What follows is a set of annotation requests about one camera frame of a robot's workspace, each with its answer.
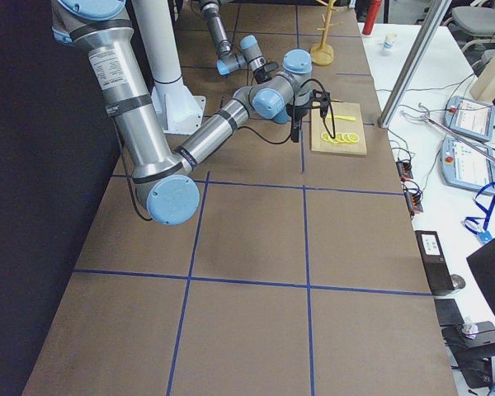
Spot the black box with label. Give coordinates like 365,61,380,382
415,230,455,296

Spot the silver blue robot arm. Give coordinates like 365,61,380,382
52,1,332,225
199,0,278,84

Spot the orange black power strip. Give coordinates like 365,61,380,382
396,160,413,181

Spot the aluminium frame post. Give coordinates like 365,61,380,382
378,0,451,129

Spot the teach pendant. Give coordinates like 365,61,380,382
441,137,495,191
444,96,495,142

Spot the lower teach pendant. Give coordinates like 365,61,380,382
441,137,495,191

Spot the grey office chair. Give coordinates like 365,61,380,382
443,1,495,53

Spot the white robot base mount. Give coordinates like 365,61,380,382
133,0,205,135

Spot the white paper cup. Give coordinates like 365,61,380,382
382,32,398,55

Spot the wooden cup storage rack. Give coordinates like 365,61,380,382
309,0,335,66

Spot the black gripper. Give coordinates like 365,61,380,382
253,61,279,83
285,90,330,143

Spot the blue lanyard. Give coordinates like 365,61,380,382
461,181,495,246

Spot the red fire extinguisher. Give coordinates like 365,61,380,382
361,0,383,35

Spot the bamboo cutting board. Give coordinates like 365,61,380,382
310,102,367,156

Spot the upper teach pendant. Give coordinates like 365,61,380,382
444,96,495,142

